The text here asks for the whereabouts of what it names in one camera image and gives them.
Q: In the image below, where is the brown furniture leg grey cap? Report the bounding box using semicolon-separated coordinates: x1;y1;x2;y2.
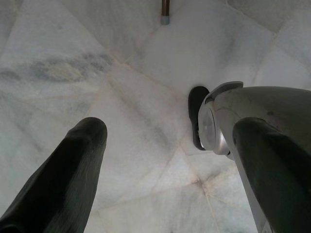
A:
160;0;171;25

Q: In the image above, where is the black robot left foot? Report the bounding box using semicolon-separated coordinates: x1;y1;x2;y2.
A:
188;85;210;150

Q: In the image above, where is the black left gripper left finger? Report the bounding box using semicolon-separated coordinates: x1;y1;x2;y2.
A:
0;117;108;233

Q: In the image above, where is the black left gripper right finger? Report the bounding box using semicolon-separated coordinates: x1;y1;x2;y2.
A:
232;117;311;233

